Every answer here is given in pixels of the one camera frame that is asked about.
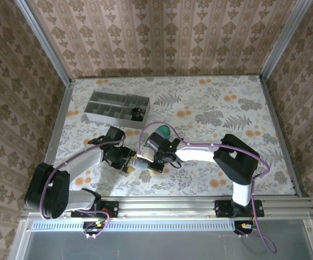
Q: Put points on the blue sock orange stripes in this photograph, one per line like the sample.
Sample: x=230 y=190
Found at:
x=164 y=132

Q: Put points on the black white striped sock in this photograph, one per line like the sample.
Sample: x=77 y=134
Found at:
x=139 y=113

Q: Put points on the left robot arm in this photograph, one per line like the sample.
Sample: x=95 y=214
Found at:
x=48 y=189

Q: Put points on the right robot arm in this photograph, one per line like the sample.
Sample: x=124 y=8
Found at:
x=237 y=159

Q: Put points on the grey divided organizer tray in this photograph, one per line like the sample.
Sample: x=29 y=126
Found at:
x=110 y=108

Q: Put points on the floral tablecloth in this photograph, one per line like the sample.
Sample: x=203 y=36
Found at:
x=194 y=92

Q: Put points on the grey metal shelf plate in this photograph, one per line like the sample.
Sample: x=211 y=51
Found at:
x=159 y=246

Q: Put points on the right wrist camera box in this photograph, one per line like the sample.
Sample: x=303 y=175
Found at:
x=147 y=153

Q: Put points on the aluminium frame rail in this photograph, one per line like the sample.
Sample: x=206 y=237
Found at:
x=167 y=207

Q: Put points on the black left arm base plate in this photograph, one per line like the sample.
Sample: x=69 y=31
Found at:
x=110 y=210

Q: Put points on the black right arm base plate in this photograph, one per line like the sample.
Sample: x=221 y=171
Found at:
x=222 y=208

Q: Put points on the aluminium corner post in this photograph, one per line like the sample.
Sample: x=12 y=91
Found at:
x=283 y=40
x=45 y=40

